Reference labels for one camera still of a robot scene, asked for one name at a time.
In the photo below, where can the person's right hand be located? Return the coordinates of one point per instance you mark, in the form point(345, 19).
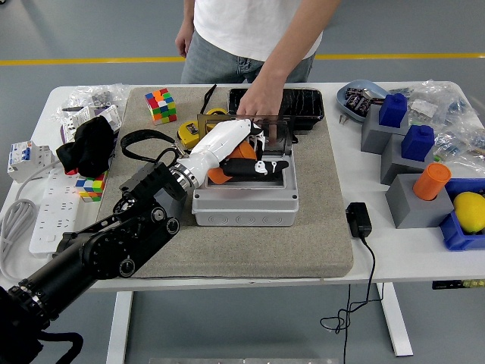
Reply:
point(183, 41)

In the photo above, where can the person's left hand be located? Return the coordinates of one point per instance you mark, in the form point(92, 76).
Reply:
point(263, 98)

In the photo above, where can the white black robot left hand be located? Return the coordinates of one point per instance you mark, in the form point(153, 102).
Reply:
point(223, 142)

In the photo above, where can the orange cylinder battery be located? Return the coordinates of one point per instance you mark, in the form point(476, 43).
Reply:
point(218, 176)
point(432, 182)

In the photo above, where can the smoky transparent box lid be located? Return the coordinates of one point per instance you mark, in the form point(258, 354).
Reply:
point(282, 132)

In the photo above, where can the person's right forearm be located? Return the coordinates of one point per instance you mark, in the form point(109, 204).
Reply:
point(186, 15)

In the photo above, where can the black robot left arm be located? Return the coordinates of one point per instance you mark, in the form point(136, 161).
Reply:
point(113, 246)

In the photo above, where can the person's left forearm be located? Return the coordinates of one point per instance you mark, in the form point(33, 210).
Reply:
point(299, 41)

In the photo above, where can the grey plastic junction box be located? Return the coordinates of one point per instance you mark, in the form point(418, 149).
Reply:
point(246, 216)

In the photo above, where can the yellow tape measure round label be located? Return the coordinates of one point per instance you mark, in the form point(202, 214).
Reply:
point(218, 111)

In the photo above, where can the yellow tape measure black face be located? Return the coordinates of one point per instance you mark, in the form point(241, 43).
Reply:
point(185, 134)

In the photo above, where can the black glossy tray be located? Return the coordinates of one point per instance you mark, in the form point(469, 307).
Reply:
point(303, 106)

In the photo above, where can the person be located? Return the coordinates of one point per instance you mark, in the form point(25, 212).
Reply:
point(235, 26)

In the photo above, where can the large colourful puzzle cube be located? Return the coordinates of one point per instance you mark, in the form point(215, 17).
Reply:
point(161, 106)

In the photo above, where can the light blue dish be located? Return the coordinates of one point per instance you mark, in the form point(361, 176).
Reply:
point(343, 102)

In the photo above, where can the dark purple small packet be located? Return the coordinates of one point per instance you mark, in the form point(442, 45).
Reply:
point(352, 99)
point(364, 105)

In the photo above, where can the white purple electrical part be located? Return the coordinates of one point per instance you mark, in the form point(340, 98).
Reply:
point(110, 115)

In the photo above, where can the clear bag of screws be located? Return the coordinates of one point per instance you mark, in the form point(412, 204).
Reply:
point(94, 96)

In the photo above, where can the grey-brown fabric mat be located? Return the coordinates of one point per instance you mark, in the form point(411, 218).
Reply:
point(227, 250)

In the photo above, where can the blue plastic block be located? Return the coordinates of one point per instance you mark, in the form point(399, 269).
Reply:
point(417, 144)
point(392, 112)

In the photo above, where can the black cloth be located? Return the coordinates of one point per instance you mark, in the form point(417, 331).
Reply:
point(91, 148)

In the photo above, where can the small colourful puzzle cube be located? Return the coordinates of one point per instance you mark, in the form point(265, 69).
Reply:
point(91, 187)

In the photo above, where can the black power adapter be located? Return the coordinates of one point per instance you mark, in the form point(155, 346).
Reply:
point(359, 221)

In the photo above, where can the clear bag of small parts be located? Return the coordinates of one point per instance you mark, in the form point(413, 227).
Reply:
point(435, 98)
point(454, 144)

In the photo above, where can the white power strip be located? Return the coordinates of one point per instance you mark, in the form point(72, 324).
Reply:
point(53, 227)

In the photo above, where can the white circuit breaker blue switches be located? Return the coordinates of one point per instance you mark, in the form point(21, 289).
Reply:
point(26, 159)

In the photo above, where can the white table leg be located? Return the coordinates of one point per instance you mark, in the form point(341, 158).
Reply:
point(396, 322)
point(119, 326)

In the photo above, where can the blue plastic bin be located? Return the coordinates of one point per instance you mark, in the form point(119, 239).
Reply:
point(454, 235)

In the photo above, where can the yellow lemon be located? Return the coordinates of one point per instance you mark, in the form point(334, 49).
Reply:
point(470, 212)

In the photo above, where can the black table control panel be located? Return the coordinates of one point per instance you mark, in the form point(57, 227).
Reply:
point(454, 284)

